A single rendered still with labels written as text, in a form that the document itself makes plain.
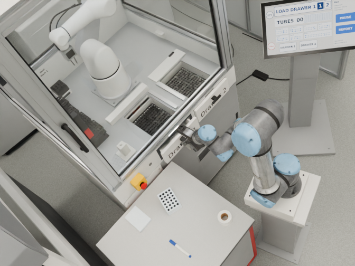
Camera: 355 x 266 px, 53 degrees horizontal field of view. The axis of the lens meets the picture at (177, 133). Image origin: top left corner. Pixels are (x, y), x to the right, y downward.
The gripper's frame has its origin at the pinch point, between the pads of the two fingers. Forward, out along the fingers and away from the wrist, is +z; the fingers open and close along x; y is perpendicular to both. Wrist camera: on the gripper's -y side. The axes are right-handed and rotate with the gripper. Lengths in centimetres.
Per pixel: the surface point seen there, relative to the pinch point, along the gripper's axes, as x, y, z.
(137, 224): -50, 12, 8
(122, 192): -43.1, -5.4, 7.2
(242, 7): 163, -36, 103
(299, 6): 92, -6, -26
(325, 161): 77, 92, 47
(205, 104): 24.9, -5.3, 4.3
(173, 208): -31.5, 19.3, 1.2
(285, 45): 77, 4, -15
